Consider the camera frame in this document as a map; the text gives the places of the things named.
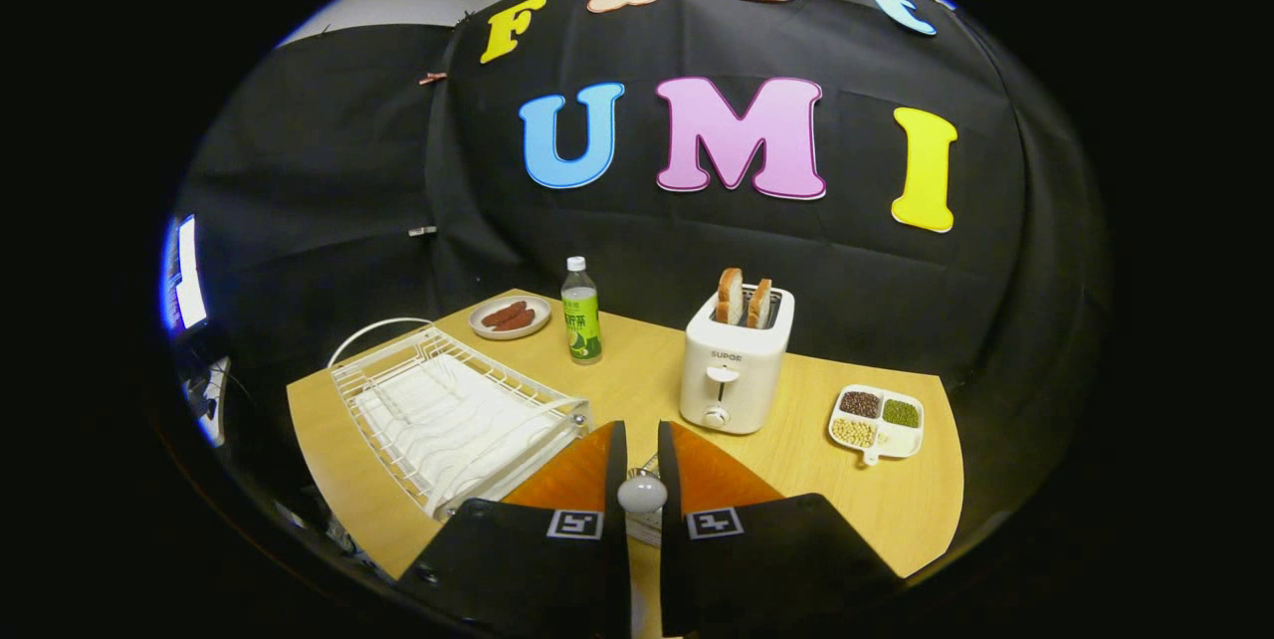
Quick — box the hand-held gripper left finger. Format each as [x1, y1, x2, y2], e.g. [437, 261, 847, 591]
[398, 420, 632, 639]

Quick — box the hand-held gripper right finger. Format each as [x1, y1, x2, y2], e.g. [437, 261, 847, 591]
[657, 420, 905, 638]

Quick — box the silver wire basket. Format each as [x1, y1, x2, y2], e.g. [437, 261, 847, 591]
[627, 455, 665, 548]

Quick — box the white spoon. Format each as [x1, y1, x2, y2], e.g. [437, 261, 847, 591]
[617, 475, 669, 515]

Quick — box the white wire dish rack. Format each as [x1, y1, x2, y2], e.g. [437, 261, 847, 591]
[326, 318, 592, 523]

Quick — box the white divided bean dish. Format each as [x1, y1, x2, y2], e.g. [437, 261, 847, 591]
[827, 384, 926, 467]

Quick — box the small beige plate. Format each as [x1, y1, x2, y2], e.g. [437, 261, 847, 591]
[468, 295, 552, 340]

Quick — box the white toaster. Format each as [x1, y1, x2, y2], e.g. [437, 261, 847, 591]
[679, 285, 796, 436]

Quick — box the green tea bottle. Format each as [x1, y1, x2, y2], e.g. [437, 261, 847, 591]
[560, 256, 603, 364]

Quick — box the black backdrop cloth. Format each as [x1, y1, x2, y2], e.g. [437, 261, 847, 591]
[174, 0, 1111, 560]

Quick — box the bright computer screen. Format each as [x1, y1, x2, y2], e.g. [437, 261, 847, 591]
[159, 214, 209, 334]

